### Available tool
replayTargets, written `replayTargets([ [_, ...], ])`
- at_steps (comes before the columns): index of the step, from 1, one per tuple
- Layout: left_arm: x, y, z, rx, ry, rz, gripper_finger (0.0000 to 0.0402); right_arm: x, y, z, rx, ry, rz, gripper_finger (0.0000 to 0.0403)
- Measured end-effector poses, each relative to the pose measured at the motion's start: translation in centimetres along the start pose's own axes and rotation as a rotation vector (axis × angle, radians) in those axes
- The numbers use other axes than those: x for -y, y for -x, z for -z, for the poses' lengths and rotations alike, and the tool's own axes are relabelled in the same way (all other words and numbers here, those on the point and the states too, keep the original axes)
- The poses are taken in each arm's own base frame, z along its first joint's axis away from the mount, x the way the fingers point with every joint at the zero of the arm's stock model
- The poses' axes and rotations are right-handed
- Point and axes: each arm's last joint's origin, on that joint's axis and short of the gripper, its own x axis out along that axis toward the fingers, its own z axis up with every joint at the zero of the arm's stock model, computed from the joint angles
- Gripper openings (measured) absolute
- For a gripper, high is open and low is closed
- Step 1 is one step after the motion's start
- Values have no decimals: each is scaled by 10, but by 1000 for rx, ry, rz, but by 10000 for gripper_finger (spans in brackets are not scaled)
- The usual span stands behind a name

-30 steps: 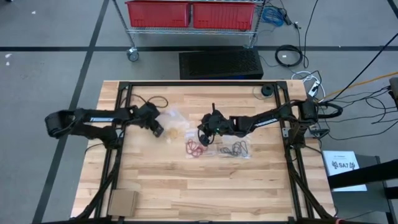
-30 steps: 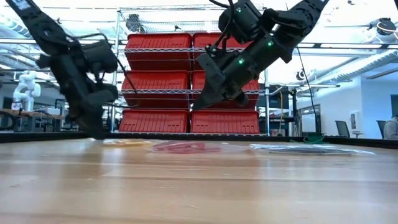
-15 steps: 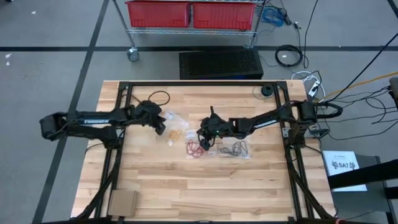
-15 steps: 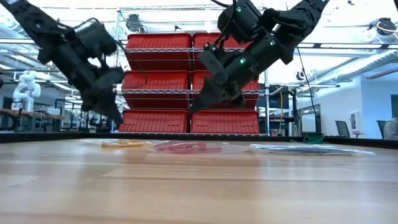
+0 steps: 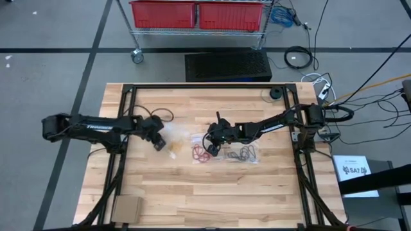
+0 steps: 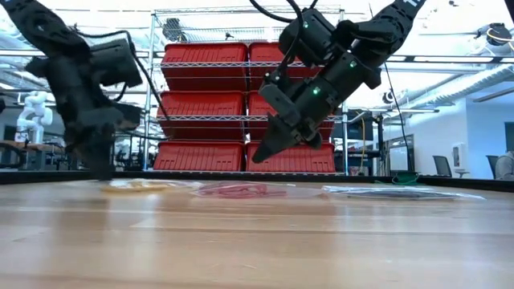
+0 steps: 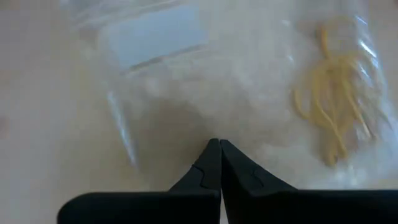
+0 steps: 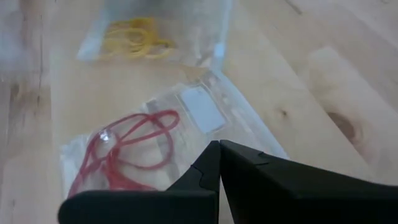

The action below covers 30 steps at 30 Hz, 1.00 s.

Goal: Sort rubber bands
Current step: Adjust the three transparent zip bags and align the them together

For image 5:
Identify black aluminium table frame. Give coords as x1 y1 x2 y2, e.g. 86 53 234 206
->
73 82 353 231

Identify blue cable coil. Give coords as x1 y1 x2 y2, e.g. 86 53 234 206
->
268 6 295 28

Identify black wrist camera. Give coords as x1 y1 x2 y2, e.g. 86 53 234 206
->
206 144 221 158
153 139 168 152

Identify red plastic storage bin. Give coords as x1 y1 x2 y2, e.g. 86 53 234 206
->
129 0 197 29
198 1 265 32

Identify white cable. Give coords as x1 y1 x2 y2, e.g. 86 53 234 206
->
301 73 337 101

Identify chrome wire shelf rack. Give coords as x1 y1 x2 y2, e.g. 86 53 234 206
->
115 0 276 64

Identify yellow cable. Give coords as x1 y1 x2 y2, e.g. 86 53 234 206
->
337 73 411 101

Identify black perforated computer case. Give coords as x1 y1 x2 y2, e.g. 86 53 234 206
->
184 50 273 83

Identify black beam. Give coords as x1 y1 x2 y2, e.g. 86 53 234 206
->
338 163 411 206

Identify black cable coil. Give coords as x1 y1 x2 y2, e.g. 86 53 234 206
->
283 46 314 70

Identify white power strip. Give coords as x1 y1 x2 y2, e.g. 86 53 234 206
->
318 82 331 99

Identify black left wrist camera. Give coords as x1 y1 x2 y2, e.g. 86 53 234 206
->
153 139 168 152

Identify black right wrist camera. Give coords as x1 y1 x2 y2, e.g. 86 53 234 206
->
206 144 221 158

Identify grey side table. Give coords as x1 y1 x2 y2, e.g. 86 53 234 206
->
333 158 404 231

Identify brown cardboard box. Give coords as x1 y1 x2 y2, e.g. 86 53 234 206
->
110 194 144 225

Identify white SA7 booklet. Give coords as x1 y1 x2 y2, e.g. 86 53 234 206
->
333 155 380 198

